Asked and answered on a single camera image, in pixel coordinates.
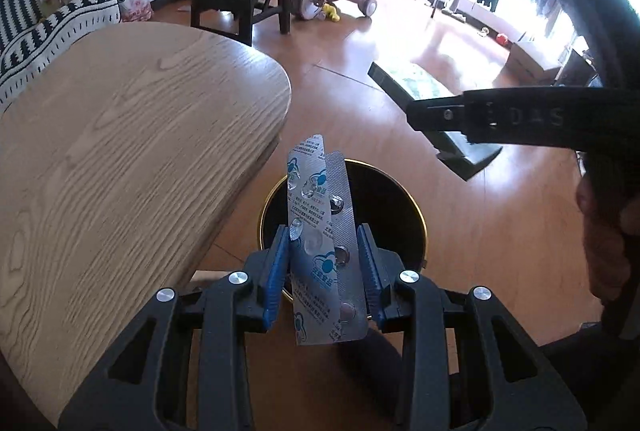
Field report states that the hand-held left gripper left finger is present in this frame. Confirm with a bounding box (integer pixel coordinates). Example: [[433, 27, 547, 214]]
[[59, 225, 291, 431]]

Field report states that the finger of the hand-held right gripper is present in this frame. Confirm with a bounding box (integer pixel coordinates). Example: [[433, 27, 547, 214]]
[[406, 87, 573, 148]]

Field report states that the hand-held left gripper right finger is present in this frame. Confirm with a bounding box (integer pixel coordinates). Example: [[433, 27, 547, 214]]
[[356, 223, 587, 431]]

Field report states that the blue printed blister pack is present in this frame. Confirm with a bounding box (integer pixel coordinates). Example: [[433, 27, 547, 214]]
[[286, 134, 342, 348]]

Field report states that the silver blister pack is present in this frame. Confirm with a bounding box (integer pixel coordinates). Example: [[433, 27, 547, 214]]
[[322, 151, 368, 344]]

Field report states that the black gold-rimmed trash bin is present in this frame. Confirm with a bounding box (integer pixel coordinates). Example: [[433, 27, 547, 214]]
[[257, 158, 428, 307]]

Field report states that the dark green box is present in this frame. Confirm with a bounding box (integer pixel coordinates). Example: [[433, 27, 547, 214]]
[[367, 61, 503, 182]]

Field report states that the person's right hand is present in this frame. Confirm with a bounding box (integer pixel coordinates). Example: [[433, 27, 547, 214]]
[[575, 173, 635, 306]]

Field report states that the cardboard box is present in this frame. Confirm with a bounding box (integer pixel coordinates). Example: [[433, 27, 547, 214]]
[[505, 38, 563, 84]]

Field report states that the pink plastic bag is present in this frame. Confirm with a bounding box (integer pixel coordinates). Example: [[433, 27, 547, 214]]
[[120, 0, 153, 22]]

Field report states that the black white striped sofa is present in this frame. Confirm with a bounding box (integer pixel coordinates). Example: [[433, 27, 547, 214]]
[[0, 0, 122, 112]]

